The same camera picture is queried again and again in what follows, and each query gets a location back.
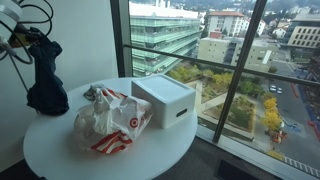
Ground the white red striped plastic bag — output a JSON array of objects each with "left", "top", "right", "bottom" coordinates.
[{"left": 73, "top": 84, "right": 154, "bottom": 155}]

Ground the navy blue shirt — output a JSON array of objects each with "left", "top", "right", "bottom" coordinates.
[{"left": 26, "top": 28, "right": 70, "bottom": 117}]

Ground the white rectangular box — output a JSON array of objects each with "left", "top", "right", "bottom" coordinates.
[{"left": 130, "top": 73, "right": 197, "bottom": 130}]

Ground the grey shirt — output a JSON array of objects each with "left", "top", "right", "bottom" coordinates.
[{"left": 83, "top": 84, "right": 106, "bottom": 101}]

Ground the dark floor vent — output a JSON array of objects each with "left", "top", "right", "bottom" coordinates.
[{"left": 214, "top": 159, "right": 261, "bottom": 180}]

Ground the thin black camera cable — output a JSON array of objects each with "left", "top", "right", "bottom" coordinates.
[{"left": 0, "top": 0, "right": 54, "bottom": 94}]

